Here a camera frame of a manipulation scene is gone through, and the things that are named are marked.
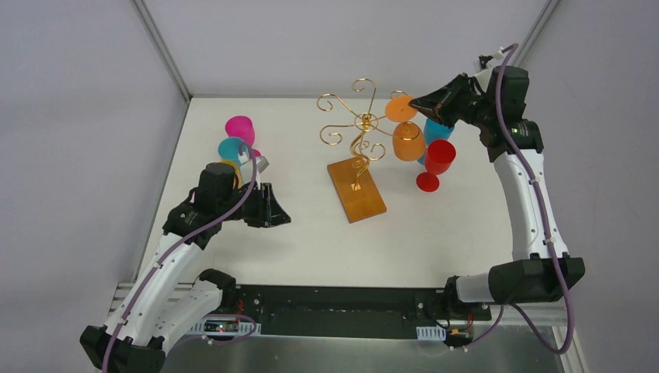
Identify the blue wine glass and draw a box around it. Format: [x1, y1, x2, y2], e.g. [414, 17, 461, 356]
[423, 119, 454, 148]

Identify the yellow wine glass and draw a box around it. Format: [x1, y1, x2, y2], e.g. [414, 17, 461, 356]
[220, 160, 243, 189]

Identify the orange wine glass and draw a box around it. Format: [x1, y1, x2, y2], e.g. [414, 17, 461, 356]
[385, 94, 426, 162]

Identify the red wine glass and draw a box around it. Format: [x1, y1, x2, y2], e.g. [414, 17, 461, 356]
[416, 139, 457, 193]

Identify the teal wine glass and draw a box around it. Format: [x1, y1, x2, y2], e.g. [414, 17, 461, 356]
[218, 137, 251, 166]

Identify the gold rack with wooden base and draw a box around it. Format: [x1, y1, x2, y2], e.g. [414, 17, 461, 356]
[316, 78, 397, 224]

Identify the pink wine glass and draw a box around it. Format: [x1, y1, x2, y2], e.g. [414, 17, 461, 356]
[225, 115, 256, 145]

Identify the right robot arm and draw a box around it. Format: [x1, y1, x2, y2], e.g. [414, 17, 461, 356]
[410, 66, 585, 319]

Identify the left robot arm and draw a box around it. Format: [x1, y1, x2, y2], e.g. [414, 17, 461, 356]
[80, 159, 291, 372]

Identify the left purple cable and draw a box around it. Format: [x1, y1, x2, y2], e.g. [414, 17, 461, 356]
[100, 141, 259, 373]

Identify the purple cable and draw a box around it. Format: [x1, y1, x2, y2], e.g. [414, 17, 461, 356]
[100, 141, 259, 373]
[463, 43, 576, 355]

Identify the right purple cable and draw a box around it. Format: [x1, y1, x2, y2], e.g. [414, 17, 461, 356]
[463, 43, 576, 355]

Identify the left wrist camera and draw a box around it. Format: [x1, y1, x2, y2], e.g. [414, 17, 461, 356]
[244, 155, 269, 187]

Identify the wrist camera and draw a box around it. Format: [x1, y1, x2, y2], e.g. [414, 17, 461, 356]
[244, 155, 269, 187]
[476, 47, 507, 76]

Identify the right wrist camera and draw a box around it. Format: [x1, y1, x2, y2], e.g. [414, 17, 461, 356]
[476, 47, 507, 76]

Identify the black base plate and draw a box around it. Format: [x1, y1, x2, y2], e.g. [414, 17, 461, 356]
[215, 284, 492, 340]

